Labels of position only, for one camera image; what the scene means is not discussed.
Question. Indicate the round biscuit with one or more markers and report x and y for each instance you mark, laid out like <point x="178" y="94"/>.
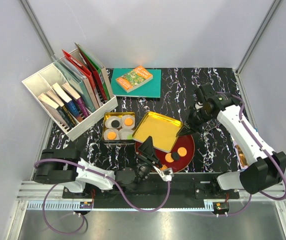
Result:
<point x="182" y="151"/>
<point x="128" y="121"/>
<point x="168" y="158"/>
<point x="111" y="135"/>

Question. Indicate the gold cookie tin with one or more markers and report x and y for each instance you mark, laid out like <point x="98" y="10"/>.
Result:
<point x="117" y="142"/>

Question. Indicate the purple spine book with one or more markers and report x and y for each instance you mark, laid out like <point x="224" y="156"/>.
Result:
<point x="76" y="96"/>

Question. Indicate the dog picture book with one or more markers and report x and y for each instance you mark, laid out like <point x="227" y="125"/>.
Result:
<point x="241" y="155"/>

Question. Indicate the teal binder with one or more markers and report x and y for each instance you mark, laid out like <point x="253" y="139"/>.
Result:
<point x="76" y="79"/>

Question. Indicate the blue spine book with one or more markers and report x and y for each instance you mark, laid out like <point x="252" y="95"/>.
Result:
<point x="70" y="104"/>

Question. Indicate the gold tin lid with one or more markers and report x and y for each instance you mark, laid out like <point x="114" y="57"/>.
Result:
<point x="161" y="128"/>

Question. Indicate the black spine book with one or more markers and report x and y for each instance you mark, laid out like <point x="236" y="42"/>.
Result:
<point x="71" y="121"/>

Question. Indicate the orange swirl cookie bottom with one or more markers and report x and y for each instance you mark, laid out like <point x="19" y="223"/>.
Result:
<point x="164" y="167"/>

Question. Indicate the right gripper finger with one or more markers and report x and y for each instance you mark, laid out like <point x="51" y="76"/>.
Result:
<point x="183" y="132"/>
<point x="188" y="128"/>

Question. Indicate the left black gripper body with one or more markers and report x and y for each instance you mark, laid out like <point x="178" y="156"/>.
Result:
<point x="142" y="168"/>

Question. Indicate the tan paperback book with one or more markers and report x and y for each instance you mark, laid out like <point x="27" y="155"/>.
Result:
<point x="54" y="109"/>

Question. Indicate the teal hardcover book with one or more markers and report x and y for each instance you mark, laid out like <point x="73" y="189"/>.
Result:
<point x="152" y="89"/>

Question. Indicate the red folder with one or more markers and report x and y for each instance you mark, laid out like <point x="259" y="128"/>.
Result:
<point x="91" y="74"/>

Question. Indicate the red round plate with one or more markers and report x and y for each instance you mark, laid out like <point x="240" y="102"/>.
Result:
<point x="183" y="160"/>

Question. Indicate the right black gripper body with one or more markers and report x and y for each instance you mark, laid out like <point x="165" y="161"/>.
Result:
<point x="196" y="118"/>

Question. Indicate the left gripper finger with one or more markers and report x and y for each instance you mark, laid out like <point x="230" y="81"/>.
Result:
<point x="150" y="159"/>
<point x="147" y="148"/>

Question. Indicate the black sandwich cookie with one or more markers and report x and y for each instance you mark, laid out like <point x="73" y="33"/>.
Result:
<point x="175" y="156"/>

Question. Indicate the orange paperback book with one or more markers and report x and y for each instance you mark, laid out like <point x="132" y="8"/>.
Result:
<point x="134" y="79"/>

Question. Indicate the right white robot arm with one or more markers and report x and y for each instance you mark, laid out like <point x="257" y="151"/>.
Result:
<point x="266" y="167"/>

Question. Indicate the green folder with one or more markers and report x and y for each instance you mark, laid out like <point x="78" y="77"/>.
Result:
<point x="100" y="68"/>

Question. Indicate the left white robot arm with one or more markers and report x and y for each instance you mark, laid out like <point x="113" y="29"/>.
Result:
<point x="67" y="168"/>

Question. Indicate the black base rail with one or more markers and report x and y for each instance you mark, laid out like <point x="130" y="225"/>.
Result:
<point x="188" y="191"/>

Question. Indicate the white book organizer box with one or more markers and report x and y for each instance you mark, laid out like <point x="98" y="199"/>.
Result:
<point x="41" y="82"/>

